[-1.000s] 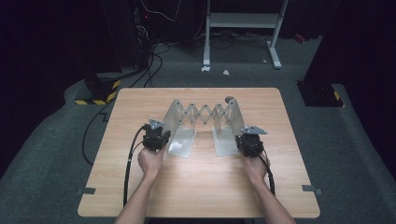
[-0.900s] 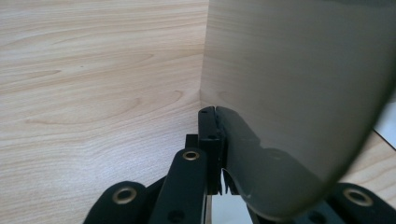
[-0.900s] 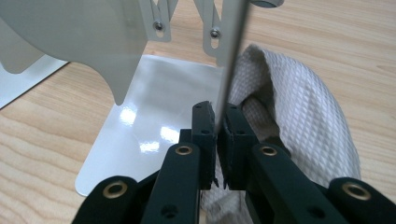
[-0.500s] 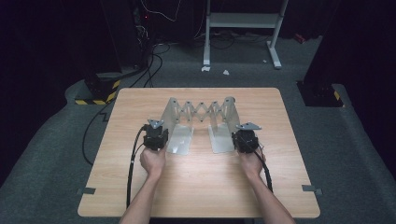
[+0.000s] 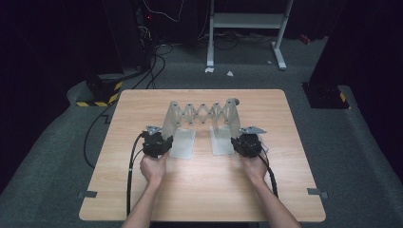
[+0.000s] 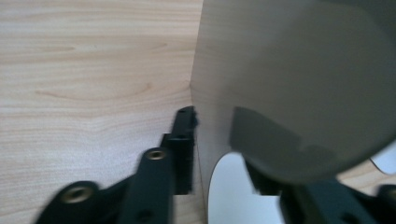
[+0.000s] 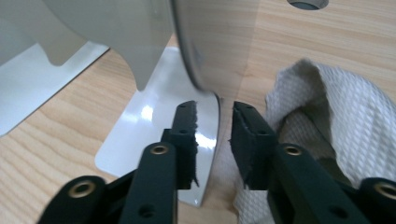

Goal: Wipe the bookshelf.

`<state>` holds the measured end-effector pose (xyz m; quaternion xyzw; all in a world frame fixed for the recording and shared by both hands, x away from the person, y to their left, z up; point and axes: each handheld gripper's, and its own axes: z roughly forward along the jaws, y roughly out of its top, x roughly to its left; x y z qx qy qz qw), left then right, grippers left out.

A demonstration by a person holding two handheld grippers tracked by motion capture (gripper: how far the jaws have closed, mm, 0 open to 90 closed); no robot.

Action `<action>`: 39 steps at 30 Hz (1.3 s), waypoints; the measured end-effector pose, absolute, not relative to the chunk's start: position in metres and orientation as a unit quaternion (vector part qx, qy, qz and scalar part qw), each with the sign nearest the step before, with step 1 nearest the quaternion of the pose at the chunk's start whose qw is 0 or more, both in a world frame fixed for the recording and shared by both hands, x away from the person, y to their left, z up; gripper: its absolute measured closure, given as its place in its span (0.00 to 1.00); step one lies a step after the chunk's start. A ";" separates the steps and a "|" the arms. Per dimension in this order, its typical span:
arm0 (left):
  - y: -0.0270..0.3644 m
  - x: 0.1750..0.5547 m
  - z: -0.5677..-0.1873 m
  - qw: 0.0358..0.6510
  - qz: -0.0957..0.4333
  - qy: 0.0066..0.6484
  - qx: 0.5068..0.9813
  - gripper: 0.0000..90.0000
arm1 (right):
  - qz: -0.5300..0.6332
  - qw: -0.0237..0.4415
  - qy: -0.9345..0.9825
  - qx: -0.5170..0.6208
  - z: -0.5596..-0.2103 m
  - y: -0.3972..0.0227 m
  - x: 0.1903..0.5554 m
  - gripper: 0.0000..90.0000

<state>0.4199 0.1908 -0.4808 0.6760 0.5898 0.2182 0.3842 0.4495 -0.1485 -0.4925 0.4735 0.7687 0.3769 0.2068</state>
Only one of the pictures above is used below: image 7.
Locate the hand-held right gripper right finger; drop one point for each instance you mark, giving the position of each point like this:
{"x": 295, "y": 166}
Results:
{"x": 252, "y": 149}

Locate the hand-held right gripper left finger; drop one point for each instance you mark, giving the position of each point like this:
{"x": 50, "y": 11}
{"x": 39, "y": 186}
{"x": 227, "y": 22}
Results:
{"x": 185, "y": 146}

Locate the expandable grey metal bookend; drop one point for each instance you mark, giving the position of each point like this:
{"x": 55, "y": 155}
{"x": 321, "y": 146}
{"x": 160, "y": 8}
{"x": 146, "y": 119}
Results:
{"x": 149, "y": 109}

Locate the grey round table grommet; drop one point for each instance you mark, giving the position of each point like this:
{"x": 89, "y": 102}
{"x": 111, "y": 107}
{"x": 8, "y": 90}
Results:
{"x": 306, "y": 3}

